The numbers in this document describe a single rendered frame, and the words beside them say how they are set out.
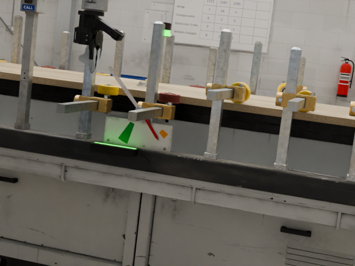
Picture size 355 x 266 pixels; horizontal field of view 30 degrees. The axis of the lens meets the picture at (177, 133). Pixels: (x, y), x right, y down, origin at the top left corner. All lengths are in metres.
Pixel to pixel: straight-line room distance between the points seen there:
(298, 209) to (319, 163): 0.24
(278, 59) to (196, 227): 6.90
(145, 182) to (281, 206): 0.51
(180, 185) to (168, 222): 0.32
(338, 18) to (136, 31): 2.89
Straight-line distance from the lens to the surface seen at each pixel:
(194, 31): 9.61
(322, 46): 9.44
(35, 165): 2.65
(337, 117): 2.47
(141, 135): 2.43
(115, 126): 2.46
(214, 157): 2.37
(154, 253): 2.78
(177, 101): 2.50
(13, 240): 3.04
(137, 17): 9.85
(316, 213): 2.38
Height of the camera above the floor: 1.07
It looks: 7 degrees down
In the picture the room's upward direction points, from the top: 7 degrees clockwise
